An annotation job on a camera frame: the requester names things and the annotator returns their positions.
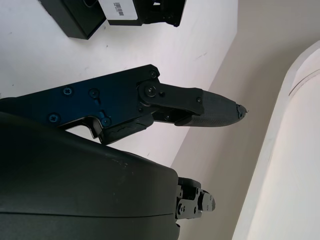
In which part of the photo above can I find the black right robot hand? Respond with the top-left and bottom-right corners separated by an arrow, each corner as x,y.
0,64 -> 249,240

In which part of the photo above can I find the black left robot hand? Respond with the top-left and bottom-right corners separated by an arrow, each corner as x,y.
132,0 -> 187,28

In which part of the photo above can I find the black printed box lid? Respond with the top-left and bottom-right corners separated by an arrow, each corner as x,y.
98,0 -> 148,27

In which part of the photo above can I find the black box base with foam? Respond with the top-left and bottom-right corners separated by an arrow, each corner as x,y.
38,0 -> 106,40

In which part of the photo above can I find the white rounded panel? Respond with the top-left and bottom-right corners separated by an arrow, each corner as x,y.
232,39 -> 320,240

